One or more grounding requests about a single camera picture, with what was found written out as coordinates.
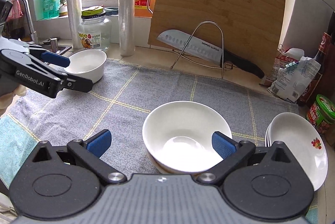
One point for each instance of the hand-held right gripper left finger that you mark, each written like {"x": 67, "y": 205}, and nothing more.
{"x": 98, "y": 143}

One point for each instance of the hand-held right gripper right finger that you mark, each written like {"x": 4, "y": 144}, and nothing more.
{"x": 223, "y": 145}

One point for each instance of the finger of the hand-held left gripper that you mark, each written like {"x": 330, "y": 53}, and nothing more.
{"x": 79, "y": 84}
{"x": 56, "y": 59}

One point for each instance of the white flowered bowl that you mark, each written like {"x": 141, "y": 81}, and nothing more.
{"x": 180, "y": 124}
{"x": 157, "y": 166}
{"x": 86, "y": 67}

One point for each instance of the stained white plate fruit print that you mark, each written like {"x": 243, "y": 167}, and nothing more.
{"x": 268, "y": 135}

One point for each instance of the person's left hand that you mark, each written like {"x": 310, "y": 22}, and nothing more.
{"x": 18, "y": 90}

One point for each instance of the steel sink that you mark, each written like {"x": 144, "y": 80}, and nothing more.
{"x": 65, "y": 49}

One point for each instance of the metal sink knob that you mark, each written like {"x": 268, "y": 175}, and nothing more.
{"x": 53, "y": 45}

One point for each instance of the checked grey blue towel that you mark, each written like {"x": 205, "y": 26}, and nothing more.
{"x": 104, "y": 98}

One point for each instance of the glass jar yellow black lid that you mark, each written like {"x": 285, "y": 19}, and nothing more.
{"x": 95, "y": 33}

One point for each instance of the metal faucet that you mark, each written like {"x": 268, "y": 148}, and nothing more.
{"x": 28, "y": 20}

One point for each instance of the small potted plant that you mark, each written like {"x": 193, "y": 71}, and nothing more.
{"x": 63, "y": 3}

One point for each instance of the pink red rag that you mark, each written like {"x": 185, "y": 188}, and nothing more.
{"x": 15, "y": 11}

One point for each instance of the dark teal container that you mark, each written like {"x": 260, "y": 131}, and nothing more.
{"x": 112, "y": 11}

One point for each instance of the tall clear plastic roll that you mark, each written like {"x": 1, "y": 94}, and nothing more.
{"x": 127, "y": 9}

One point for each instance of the white printed powder bag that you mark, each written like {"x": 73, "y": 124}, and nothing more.
{"x": 295, "y": 80}

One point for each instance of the red and white bag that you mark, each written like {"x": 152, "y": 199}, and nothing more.
{"x": 278, "y": 64}

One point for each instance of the green lidded jar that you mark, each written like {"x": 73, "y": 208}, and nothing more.
{"x": 323, "y": 111}

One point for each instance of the green binder clip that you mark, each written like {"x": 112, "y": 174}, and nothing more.
{"x": 292, "y": 66}

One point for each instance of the beige binder clip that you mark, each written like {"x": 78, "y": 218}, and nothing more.
{"x": 281, "y": 49}

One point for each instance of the dark soy sauce bottle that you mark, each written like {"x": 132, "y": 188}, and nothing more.
{"x": 318, "y": 69}

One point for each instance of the bamboo cutting board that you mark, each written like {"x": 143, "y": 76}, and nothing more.
{"x": 209, "y": 4}

